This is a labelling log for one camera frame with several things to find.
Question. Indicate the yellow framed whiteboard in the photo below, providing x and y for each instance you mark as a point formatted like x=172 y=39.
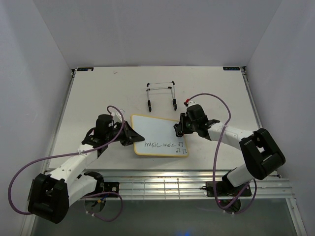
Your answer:
x=160 y=138

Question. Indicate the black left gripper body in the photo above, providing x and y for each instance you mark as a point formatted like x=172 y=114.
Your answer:
x=118 y=134

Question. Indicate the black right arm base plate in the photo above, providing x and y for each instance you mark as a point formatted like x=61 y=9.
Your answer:
x=225 y=191

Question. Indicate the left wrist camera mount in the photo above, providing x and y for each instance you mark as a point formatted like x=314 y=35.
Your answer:
x=118 y=116

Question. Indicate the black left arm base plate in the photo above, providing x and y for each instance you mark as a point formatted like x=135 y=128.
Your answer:
x=110 y=189

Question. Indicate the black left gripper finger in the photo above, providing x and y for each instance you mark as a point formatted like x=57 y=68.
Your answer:
x=134 y=138
x=127 y=128

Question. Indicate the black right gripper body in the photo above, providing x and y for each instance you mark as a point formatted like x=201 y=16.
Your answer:
x=187 y=126

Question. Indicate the blue label sticker right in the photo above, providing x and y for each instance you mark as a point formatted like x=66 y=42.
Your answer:
x=231 y=68

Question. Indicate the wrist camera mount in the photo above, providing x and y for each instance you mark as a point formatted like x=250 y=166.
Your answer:
x=118 y=116
x=189 y=103

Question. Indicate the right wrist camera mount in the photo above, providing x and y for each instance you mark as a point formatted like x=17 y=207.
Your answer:
x=189 y=103

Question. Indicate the blue label sticker left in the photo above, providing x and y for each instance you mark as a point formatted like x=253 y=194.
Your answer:
x=85 y=69

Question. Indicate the blue label sticker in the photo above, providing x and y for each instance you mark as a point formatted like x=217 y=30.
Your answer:
x=231 y=68
x=85 y=69

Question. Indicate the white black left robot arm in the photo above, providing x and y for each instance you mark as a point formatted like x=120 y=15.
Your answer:
x=52 y=194

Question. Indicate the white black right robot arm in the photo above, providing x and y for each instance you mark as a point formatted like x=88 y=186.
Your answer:
x=260 y=152

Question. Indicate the black metal whiteboard stand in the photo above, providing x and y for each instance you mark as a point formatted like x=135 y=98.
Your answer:
x=158 y=89

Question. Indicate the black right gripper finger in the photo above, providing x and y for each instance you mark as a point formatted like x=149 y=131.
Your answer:
x=178 y=126
x=179 y=134

